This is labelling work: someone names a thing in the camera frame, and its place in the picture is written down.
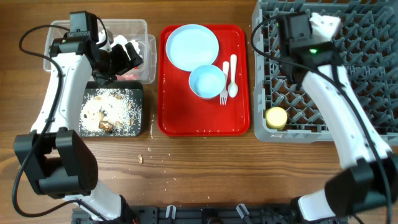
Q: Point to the black food waste tray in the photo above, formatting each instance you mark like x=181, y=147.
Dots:
x=112, y=112

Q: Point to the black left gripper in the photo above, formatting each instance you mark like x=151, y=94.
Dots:
x=124, y=63

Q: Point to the crumpled white tissue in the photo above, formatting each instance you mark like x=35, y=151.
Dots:
x=121, y=40

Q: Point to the white plastic fork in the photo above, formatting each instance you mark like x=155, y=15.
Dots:
x=224, y=93

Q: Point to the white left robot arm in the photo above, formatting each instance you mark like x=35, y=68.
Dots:
x=53, y=157

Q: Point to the yellow plastic cup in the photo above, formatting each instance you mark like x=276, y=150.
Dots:
x=276, y=118

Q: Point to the grey dishwasher rack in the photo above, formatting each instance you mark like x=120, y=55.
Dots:
x=367, y=42

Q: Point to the clear plastic waste bin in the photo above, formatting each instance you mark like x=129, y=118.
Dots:
x=134, y=29

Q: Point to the red snack wrapper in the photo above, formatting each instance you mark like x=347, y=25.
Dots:
x=128, y=77

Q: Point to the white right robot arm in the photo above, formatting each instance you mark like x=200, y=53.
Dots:
x=369, y=167

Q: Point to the light blue bowl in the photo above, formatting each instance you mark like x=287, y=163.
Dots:
x=207, y=81

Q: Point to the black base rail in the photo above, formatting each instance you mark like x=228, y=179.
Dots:
x=267, y=214

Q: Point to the light blue plate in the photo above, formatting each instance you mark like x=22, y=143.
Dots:
x=191, y=46

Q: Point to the white plastic spoon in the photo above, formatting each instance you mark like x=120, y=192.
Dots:
x=233, y=88

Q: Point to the red serving tray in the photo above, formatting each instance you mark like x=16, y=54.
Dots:
x=181, y=113

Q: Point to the food crumb on table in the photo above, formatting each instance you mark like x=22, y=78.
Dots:
x=140, y=159

